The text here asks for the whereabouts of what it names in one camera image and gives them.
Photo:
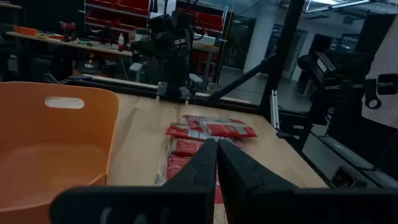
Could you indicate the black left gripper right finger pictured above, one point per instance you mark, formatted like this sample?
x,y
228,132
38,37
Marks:
x,y
264,202

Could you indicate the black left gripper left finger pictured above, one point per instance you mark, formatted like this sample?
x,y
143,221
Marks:
x,y
186,202

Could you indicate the red Orville Redenbacher popcorn bag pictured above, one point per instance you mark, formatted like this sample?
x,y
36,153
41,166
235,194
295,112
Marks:
x,y
175,166
183,132
230,130
186,147
214,119

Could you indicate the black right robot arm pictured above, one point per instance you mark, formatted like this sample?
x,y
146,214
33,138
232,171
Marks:
x,y
175,71

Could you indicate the shelf with red bins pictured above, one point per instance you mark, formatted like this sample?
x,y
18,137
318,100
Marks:
x,y
211,20
124,6

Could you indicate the grey chair armrest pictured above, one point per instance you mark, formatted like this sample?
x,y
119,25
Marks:
x,y
196,78
136,67

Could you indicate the long wooden workbench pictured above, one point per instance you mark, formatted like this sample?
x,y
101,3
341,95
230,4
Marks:
x,y
93,46

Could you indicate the silver aluminium bar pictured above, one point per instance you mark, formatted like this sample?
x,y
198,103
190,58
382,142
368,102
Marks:
x,y
274,109

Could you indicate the dark red benchtop tool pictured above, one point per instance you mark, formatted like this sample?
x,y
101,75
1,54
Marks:
x,y
67,31

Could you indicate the orange plastic basket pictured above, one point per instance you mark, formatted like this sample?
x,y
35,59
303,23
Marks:
x,y
62,140

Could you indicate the black equipment with white label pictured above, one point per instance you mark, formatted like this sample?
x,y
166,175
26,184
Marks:
x,y
342,81

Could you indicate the orange storage bin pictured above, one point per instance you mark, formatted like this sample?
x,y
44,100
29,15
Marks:
x,y
26,31

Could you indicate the fluorescent ceiling light fixture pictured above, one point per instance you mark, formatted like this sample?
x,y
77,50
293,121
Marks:
x,y
339,5

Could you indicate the white partition panel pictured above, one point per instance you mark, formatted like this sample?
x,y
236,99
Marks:
x,y
385,56

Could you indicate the grey metal rail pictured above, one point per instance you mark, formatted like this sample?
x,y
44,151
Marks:
x,y
348,152

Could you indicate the black aluminium table frame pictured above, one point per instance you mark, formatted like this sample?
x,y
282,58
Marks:
x,y
281,62

